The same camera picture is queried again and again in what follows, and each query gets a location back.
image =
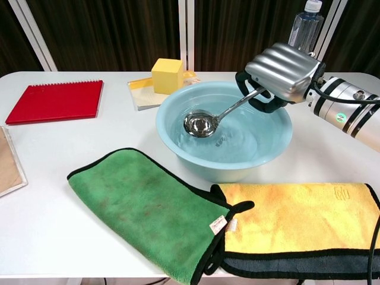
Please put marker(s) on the right silver and black robot hand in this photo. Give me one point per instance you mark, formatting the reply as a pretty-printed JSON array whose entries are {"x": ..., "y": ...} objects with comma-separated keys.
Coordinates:
[{"x": 285, "y": 72}]

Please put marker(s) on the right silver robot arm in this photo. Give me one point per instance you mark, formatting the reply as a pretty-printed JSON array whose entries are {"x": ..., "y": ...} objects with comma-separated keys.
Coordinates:
[{"x": 347, "y": 107}]

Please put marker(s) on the clear plastic water bottle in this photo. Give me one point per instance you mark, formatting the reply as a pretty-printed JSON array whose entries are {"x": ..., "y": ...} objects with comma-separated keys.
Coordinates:
[{"x": 305, "y": 29}]

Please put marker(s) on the light blue plastic basin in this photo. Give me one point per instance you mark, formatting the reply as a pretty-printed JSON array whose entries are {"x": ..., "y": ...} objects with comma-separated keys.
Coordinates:
[{"x": 243, "y": 160}]

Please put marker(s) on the yellow cube block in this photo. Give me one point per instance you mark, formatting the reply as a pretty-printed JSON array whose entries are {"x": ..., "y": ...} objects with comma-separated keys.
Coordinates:
[{"x": 166, "y": 77}]

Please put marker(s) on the yellow and white notepad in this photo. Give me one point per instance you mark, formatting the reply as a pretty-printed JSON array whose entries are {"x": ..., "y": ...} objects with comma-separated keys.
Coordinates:
[{"x": 145, "y": 95}]

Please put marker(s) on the yellow and grey microfiber towel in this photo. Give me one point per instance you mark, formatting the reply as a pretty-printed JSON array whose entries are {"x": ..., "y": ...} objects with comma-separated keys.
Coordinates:
[{"x": 297, "y": 219}]

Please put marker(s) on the green microfiber towel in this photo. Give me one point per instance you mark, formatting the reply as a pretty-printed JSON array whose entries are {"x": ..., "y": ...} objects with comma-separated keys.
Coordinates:
[{"x": 145, "y": 207}]

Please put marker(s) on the red spiral notebook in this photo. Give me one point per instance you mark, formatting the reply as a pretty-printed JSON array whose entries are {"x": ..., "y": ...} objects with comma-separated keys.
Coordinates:
[{"x": 56, "y": 101}]

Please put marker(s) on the beige cloth in clear sleeve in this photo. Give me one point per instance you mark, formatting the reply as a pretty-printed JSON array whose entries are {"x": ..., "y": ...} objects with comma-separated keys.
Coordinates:
[{"x": 7, "y": 166}]

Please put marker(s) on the white partition frame post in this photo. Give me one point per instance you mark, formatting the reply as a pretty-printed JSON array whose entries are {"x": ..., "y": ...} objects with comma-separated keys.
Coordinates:
[
  {"x": 332, "y": 26},
  {"x": 35, "y": 32},
  {"x": 186, "y": 32}
]

